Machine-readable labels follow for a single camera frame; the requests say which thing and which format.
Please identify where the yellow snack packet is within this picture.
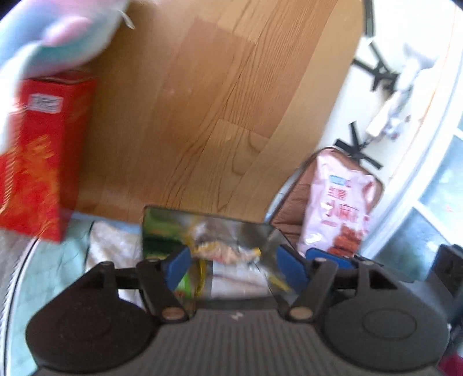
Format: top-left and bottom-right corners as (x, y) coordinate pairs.
(192, 242), (263, 266)

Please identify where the pastel plush toy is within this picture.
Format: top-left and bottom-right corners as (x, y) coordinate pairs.
(0, 0), (135, 152)

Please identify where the black tape cross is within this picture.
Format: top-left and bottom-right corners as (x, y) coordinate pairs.
(352, 43), (399, 93)
(333, 121), (384, 170)

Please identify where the pink snack bag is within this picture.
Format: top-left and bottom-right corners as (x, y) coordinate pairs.
(297, 152), (377, 258)

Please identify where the patterned quilt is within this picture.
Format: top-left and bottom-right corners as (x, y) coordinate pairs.
(0, 213), (145, 376)

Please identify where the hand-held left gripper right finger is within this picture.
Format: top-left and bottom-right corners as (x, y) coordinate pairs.
(277, 245), (398, 322)

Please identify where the black printed cardboard box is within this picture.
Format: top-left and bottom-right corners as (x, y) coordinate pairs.
(141, 205), (309, 300)

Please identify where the brown cushion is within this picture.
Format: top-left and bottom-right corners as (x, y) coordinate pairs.
(271, 146), (385, 254)

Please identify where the red gift box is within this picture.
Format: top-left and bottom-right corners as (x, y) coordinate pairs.
(0, 70), (96, 242)

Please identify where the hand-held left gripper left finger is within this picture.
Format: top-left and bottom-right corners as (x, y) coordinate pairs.
(87, 247), (192, 323)

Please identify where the wooden headboard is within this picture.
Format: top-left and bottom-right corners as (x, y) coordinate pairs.
(74, 0), (367, 223)

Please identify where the green snack packet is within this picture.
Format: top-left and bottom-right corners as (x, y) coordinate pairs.
(173, 258), (210, 301)

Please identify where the glass sliding door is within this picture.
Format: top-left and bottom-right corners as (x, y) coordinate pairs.
(362, 123), (463, 263)

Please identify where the white plug adapter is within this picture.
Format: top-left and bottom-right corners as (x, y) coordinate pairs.
(365, 93), (414, 141)

